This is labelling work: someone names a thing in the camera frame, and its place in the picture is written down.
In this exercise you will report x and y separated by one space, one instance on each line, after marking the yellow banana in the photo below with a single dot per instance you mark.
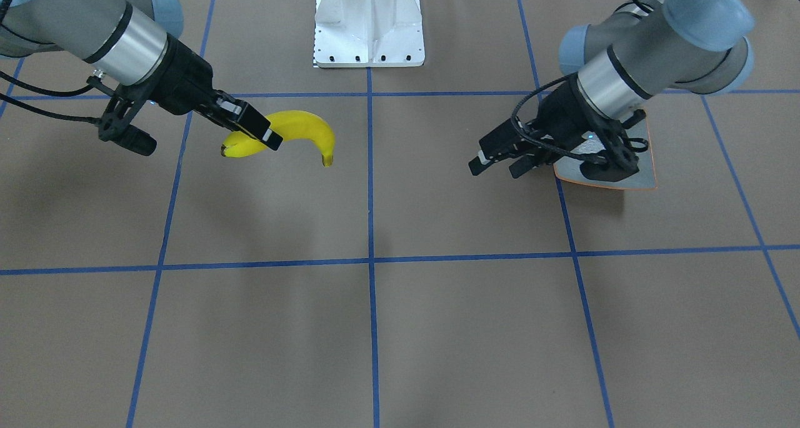
290 125

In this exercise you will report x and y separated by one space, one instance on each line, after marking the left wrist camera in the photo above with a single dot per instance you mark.
618 159

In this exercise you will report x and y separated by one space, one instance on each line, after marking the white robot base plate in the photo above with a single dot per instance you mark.
368 33

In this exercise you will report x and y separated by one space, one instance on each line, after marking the grey square plate orange rim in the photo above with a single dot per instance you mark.
568 169

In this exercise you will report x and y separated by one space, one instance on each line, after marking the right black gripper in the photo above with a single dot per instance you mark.
182 78

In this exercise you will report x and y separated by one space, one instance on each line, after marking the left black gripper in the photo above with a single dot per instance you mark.
560 117

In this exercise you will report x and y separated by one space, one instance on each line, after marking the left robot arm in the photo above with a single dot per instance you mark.
609 70

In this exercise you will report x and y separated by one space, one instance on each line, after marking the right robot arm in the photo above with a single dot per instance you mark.
136 43

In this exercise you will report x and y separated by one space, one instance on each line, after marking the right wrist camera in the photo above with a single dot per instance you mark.
116 122

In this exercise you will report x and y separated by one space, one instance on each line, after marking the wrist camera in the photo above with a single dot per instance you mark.
618 159
116 122

